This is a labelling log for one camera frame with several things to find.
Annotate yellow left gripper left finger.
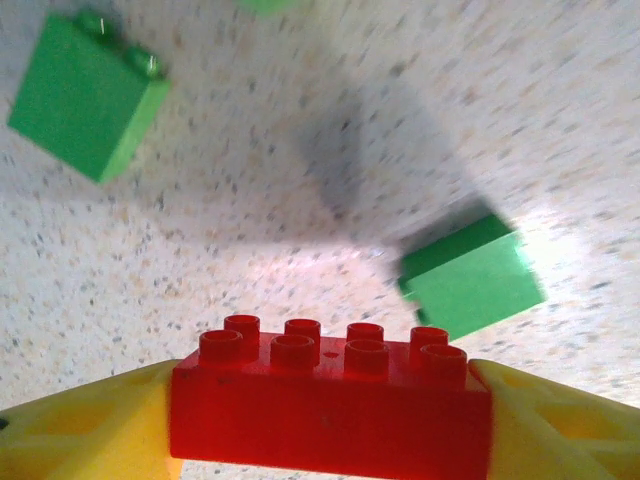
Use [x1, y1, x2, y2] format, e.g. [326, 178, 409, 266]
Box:
[0, 359, 185, 480]

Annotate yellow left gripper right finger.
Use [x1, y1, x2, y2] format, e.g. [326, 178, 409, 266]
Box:
[468, 358, 640, 480]

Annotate red long lego brick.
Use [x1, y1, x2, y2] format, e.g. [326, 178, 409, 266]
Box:
[168, 313, 495, 480]

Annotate green square lego brick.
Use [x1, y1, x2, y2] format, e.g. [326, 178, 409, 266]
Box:
[5, 9, 173, 186]
[234, 0, 307, 15]
[396, 211, 548, 343]

